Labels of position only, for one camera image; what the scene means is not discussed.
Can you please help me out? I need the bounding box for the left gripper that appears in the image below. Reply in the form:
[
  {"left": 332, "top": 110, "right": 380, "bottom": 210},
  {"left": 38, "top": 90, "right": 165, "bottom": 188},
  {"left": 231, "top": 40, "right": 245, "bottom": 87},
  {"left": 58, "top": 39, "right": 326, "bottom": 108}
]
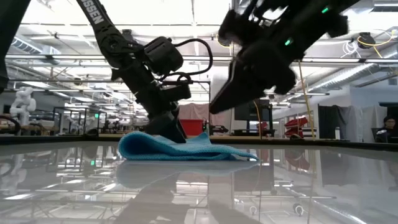
[{"left": 123, "top": 67, "right": 188, "bottom": 144}]

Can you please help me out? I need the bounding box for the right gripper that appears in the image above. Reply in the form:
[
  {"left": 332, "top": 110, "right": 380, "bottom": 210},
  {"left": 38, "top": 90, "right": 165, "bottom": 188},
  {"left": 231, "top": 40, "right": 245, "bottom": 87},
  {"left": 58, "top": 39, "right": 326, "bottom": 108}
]
[{"left": 209, "top": 9, "right": 305, "bottom": 115}]

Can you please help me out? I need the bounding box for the blue terry towel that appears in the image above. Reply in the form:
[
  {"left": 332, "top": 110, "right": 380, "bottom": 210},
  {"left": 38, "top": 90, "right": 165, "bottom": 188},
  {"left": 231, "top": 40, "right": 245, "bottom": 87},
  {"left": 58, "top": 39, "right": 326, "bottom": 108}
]
[{"left": 118, "top": 131, "right": 259, "bottom": 162}]

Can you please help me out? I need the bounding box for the red bin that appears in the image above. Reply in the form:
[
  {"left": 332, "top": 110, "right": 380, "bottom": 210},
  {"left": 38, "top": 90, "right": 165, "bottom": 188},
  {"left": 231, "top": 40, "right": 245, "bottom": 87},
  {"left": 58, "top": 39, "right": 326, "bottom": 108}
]
[{"left": 179, "top": 119, "right": 205, "bottom": 136}]

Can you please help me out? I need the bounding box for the black screen on stand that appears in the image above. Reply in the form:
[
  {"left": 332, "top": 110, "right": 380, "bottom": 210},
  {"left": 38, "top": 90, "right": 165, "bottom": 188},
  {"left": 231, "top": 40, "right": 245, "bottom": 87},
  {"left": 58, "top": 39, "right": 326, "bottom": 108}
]
[{"left": 234, "top": 99, "right": 271, "bottom": 121}]

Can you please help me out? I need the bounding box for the pink hanging cloth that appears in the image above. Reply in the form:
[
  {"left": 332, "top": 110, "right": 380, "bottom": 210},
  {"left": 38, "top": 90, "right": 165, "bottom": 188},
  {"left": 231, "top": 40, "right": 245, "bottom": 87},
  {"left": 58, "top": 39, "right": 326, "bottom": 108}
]
[{"left": 178, "top": 103, "right": 225, "bottom": 126}]

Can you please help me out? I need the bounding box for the red folded object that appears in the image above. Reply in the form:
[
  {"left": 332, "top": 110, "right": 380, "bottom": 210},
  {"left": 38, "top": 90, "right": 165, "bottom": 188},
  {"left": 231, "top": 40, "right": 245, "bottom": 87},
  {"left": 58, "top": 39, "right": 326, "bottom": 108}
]
[{"left": 284, "top": 116, "right": 309, "bottom": 138}]

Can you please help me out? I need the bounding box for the dark hanging cloth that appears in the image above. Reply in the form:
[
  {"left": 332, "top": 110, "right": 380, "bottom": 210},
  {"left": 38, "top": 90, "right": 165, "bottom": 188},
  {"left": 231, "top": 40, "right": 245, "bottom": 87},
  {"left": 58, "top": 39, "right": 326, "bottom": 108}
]
[{"left": 318, "top": 105, "right": 352, "bottom": 140}]

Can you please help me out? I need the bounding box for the white hanging cloth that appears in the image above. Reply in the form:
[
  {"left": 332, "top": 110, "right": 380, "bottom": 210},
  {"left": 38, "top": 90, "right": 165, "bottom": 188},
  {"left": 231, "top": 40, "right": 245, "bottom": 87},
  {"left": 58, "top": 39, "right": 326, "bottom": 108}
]
[{"left": 351, "top": 105, "right": 381, "bottom": 143}]

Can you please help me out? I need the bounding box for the black ceiling-hung device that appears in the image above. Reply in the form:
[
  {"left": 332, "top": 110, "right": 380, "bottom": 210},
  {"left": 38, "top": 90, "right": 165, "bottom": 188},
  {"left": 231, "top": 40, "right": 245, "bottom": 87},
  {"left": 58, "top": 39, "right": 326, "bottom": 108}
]
[{"left": 356, "top": 32, "right": 376, "bottom": 50}]

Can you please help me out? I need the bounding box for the dark cabinet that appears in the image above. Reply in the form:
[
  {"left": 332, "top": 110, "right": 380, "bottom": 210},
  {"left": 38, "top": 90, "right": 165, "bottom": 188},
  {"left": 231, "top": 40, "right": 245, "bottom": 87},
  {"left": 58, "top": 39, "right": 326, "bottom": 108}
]
[{"left": 378, "top": 101, "right": 398, "bottom": 118}]

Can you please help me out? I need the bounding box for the person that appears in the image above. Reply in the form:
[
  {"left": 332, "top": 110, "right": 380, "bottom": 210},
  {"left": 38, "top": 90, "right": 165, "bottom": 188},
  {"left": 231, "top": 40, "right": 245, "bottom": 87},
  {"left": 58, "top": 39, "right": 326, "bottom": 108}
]
[{"left": 374, "top": 115, "right": 398, "bottom": 144}]

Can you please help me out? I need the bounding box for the white humanoid robot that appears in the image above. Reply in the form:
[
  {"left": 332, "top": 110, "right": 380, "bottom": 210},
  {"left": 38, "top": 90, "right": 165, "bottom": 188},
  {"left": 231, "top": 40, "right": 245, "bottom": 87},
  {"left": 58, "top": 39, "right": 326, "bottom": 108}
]
[{"left": 9, "top": 86, "right": 37, "bottom": 126}]

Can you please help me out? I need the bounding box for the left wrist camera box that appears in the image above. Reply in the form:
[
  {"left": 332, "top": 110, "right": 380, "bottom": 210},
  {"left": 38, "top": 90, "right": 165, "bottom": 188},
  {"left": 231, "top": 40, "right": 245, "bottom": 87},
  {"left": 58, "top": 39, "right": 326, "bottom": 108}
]
[{"left": 161, "top": 81, "right": 192, "bottom": 101}]

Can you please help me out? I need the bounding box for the yellow cable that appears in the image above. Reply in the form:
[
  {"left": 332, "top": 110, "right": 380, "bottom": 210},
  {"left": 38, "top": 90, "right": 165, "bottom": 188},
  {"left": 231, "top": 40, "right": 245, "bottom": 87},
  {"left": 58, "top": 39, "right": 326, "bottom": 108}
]
[{"left": 297, "top": 60, "right": 315, "bottom": 140}]

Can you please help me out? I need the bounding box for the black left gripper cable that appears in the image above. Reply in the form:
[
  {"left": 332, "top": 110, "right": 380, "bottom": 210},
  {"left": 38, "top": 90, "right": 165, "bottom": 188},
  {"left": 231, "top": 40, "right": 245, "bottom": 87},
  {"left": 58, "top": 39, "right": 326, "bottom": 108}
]
[{"left": 160, "top": 37, "right": 214, "bottom": 82}]

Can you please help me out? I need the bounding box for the black rack frame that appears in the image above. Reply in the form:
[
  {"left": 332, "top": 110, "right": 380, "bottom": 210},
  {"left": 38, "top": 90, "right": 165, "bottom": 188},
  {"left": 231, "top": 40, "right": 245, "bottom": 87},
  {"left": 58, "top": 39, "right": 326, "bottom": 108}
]
[{"left": 52, "top": 106, "right": 108, "bottom": 135}]

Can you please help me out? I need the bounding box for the white cable coil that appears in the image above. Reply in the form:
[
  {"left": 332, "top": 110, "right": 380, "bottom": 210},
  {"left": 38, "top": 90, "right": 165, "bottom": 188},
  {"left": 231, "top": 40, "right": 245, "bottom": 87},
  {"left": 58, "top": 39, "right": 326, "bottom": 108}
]
[{"left": 341, "top": 39, "right": 359, "bottom": 59}]

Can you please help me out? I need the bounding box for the black table frame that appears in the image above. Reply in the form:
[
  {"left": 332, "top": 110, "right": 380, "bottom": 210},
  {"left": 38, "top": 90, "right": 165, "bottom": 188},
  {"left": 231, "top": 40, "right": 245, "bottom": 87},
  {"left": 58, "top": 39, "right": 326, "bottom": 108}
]
[{"left": 0, "top": 133, "right": 398, "bottom": 152}]

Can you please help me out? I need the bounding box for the black diagonal frame strut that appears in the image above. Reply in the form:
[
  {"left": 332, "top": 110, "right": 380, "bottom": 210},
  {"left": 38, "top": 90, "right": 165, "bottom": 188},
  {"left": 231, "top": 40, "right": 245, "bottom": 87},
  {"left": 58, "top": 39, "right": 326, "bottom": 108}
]
[{"left": 0, "top": 0, "right": 32, "bottom": 94}]

